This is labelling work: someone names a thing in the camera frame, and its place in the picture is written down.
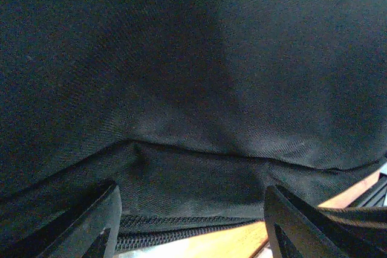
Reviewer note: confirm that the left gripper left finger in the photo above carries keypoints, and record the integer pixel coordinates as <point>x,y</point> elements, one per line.
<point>86,225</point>

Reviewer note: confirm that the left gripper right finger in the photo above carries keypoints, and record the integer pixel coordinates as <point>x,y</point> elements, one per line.
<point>297,229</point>

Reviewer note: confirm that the black student backpack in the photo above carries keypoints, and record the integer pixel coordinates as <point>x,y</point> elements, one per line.
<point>192,107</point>

